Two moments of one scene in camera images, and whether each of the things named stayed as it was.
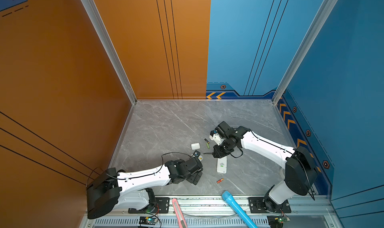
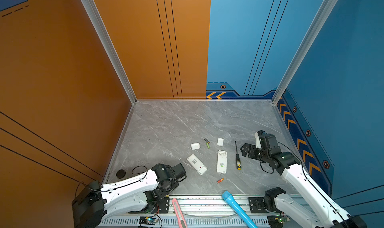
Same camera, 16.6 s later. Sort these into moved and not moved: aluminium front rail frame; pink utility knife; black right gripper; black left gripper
Moved: black right gripper; black left gripper
Not moved: aluminium front rail frame; pink utility knife
